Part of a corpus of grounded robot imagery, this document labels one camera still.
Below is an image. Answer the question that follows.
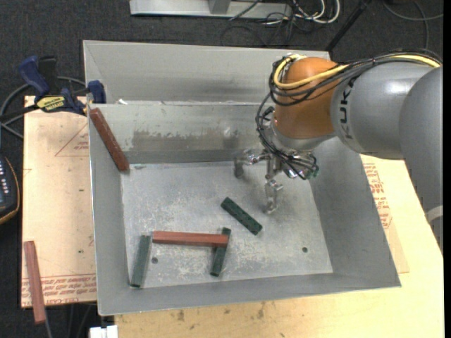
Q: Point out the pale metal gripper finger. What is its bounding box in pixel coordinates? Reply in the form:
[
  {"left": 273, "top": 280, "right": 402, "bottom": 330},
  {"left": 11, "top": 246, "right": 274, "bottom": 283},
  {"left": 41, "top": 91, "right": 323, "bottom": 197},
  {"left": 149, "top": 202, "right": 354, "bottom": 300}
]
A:
[
  {"left": 233, "top": 149, "right": 264, "bottom": 180},
  {"left": 263, "top": 179, "right": 285, "bottom": 215}
]

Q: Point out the dark green flat block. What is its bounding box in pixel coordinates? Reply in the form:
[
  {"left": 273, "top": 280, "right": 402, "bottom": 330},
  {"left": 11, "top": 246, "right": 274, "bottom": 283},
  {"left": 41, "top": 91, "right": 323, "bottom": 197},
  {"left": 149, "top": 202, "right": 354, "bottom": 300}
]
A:
[
  {"left": 209, "top": 227, "right": 233, "bottom": 278},
  {"left": 220, "top": 196, "right": 264, "bottom": 237},
  {"left": 129, "top": 234, "right": 153, "bottom": 289}
]

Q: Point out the grey metal bin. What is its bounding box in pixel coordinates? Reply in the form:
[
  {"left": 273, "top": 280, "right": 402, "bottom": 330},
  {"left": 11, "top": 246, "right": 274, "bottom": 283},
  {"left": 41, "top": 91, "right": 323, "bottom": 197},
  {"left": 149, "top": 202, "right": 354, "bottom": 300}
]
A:
[{"left": 82, "top": 39, "right": 402, "bottom": 317}]

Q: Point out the red-brown flat block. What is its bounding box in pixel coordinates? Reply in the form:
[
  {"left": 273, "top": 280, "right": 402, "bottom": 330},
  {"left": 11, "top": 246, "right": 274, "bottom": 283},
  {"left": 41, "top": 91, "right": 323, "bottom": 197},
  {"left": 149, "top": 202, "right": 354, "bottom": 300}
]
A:
[
  {"left": 152, "top": 230, "right": 230, "bottom": 249},
  {"left": 89, "top": 107, "right": 130, "bottom": 173},
  {"left": 23, "top": 240, "right": 48, "bottom": 326}
]

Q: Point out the brown cardboard board red print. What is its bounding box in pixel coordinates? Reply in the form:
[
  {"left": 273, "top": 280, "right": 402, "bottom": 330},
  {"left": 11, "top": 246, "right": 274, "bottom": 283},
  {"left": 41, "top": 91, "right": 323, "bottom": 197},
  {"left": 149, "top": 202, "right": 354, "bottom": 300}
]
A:
[{"left": 20, "top": 95, "right": 412, "bottom": 309}]

